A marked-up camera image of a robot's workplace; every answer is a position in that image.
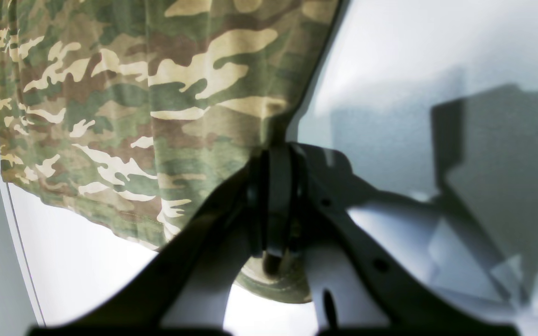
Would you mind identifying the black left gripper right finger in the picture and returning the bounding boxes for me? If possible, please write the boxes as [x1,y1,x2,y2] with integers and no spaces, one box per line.
[269,143,517,336]

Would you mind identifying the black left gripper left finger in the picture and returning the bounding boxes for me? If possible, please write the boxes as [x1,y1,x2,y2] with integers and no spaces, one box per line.
[28,152,267,336]

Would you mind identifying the camouflage T-shirt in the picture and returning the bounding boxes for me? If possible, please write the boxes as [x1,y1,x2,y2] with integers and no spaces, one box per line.
[0,0,342,304]

